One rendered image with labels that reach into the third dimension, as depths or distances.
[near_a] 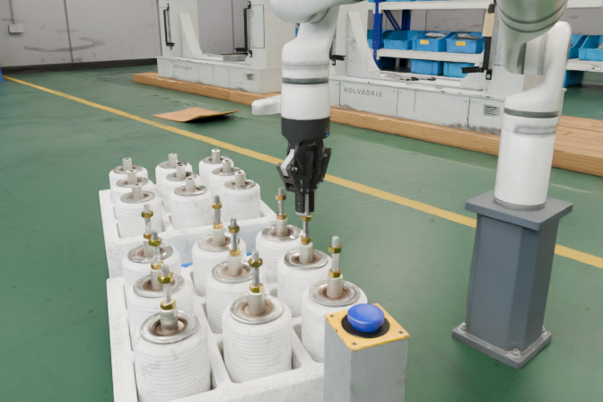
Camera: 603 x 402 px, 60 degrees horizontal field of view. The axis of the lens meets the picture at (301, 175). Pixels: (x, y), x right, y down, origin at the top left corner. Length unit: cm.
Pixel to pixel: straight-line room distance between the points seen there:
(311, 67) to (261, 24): 322
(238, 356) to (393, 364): 23
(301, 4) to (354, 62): 272
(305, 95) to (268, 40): 321
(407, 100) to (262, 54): 140
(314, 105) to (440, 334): 61
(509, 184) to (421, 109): 195
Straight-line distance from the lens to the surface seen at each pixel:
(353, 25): 347
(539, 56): 98
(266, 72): 396
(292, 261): 86
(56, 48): 702
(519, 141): 100
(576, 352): 122
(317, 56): 76
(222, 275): 83
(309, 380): 74
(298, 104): 76
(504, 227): 103
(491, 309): 110
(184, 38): 511
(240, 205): 122
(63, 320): 129
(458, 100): 281
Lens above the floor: 64
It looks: 17 degrees down
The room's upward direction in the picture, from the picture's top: straight up
